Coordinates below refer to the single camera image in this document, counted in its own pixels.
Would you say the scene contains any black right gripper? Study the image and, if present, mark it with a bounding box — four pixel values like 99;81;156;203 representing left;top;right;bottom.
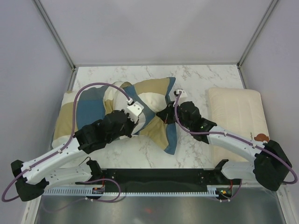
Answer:
158;100;192;130

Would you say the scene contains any blue beige checkered pillowcase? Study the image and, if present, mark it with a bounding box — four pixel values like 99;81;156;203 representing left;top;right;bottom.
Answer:
51;77;177;155

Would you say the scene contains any white pillow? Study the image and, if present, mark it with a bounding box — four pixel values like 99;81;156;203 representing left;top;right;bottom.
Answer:
111;81;132;110

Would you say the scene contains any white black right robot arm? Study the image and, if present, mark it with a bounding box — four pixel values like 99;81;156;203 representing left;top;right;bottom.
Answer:
156;101;298;191

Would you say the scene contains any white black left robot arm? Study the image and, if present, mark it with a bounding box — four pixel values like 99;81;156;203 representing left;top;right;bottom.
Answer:
11;106;142;202

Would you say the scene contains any cream pillow with bear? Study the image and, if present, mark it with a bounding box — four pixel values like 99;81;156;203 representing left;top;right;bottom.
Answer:
205;87;271;164

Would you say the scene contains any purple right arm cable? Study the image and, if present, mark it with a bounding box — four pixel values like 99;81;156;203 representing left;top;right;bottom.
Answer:
174;92;299;203

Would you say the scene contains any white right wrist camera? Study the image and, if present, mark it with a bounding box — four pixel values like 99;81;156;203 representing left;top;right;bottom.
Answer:
174;89;187;98

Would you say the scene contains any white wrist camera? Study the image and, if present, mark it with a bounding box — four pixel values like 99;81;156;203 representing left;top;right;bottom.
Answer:
174;89;187;98
124;98;144;123

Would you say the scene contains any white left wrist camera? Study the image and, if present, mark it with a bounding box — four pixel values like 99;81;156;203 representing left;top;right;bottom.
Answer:
124;98;144;123

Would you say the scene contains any white slotted cable duct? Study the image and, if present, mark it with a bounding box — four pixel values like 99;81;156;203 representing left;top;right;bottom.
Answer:
43;185;218;197

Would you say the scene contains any aluminium right frame post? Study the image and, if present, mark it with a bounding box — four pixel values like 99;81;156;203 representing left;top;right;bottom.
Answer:
237;0;280;69

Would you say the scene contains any aluminium frame post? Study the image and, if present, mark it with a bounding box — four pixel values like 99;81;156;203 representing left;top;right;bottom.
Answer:
237;0;280;69
32;0;76;71

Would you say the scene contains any aluminium left frame post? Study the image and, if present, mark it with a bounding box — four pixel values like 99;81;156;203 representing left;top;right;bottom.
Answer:
32;0;76;71

